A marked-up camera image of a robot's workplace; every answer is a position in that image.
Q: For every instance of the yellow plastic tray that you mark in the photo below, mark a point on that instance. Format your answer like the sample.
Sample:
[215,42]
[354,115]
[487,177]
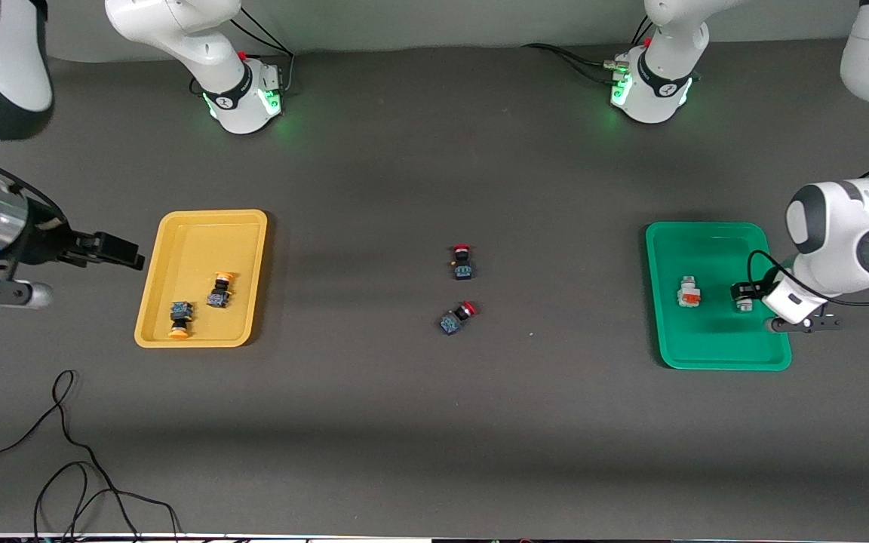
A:
[204,249]

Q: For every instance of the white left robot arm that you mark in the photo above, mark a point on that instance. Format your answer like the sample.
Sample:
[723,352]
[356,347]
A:
[857,234]

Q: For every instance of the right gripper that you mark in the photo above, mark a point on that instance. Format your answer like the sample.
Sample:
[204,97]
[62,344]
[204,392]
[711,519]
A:
[42,243]

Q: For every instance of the yellow push button switch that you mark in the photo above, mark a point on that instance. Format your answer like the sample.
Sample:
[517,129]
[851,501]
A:
[181,311]
[218,296]

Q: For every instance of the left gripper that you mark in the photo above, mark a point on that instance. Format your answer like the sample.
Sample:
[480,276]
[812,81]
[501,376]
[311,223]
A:
[746,292]

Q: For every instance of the green plastic tray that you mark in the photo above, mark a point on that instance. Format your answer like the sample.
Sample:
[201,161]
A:
[706,339]

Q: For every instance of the red push button switch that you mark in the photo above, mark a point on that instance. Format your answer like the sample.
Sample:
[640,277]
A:
[454,320]
[462,264]

